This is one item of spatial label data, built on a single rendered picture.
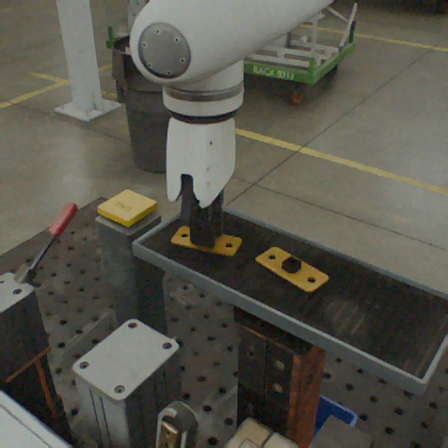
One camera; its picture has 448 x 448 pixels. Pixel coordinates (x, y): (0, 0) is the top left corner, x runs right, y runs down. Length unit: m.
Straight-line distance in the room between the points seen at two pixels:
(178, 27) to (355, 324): 0.34
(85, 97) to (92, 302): 2.94
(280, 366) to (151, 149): 2.59
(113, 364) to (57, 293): 0.76
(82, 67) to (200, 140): 3.52
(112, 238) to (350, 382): 0.59
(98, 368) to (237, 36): 0.37
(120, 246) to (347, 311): 0.33
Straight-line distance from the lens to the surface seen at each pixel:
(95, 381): 0.60
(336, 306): 0.60
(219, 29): 0.44
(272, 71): 4.17
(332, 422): 0.58
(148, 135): 3.15
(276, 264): 0.64
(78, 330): 1.26
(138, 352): 0.62
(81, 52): 4.04
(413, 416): 1.12
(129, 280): 0.79
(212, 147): 0.57
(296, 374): 0.67
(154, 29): 0.46
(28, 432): 0.72
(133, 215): 0.74
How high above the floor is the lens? 1.56
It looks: 34 degrees down
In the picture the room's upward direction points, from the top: straight up
